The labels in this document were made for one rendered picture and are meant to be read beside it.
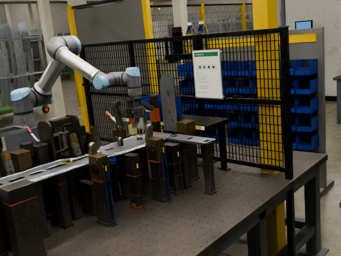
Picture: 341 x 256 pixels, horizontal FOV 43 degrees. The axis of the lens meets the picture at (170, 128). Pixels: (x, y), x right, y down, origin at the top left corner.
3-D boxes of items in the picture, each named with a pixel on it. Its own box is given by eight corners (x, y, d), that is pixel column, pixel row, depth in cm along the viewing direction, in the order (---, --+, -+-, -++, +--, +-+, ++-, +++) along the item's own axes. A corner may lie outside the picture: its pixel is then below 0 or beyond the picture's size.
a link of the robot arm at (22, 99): (8, 113, 259) (4, 90, 256) (25, 108, 271) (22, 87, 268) (22, 113, 253) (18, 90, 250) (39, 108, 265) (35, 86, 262)
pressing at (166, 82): (177, 130, 258) (172, 74, 251) (164, 129, 266) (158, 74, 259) (178, 130, 259) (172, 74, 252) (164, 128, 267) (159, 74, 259)
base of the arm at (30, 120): (8, 128, 263) (5, 113, 261) (29, 123, 274) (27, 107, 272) (22, 130, 253) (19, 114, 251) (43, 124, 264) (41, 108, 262)
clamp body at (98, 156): (110, 229, 204) (101, 159, 197) (96, 223, 213) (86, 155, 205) (121, 224, 209) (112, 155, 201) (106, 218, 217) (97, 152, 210)
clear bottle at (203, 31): (204, 53, 276) (201, 21, 272) (196, 53, 280) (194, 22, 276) (210, 52, 280) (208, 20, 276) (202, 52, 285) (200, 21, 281)
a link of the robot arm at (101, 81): (39, 33, 234) (106, 77, 218) (54, 32, 243) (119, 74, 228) (34, 53, 239) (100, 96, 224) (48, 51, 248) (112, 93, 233)
